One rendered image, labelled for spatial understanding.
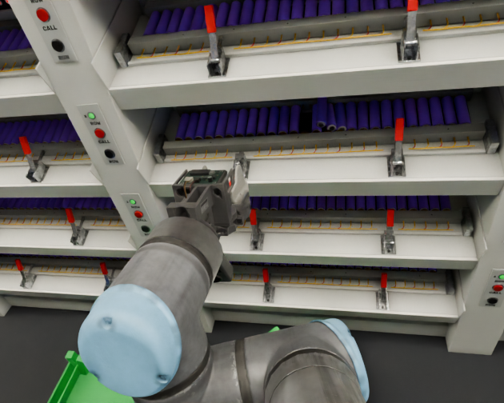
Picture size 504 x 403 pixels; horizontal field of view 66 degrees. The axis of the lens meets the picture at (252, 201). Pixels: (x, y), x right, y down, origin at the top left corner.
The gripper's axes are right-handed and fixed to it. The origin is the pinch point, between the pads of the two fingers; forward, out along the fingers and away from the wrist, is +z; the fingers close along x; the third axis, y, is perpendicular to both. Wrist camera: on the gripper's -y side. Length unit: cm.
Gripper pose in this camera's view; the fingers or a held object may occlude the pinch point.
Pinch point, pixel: (231, 186)
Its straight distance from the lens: 65.3
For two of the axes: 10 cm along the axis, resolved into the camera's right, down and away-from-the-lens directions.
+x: -9.7, 0.0, 2.3
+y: -1.1, -8.8, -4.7
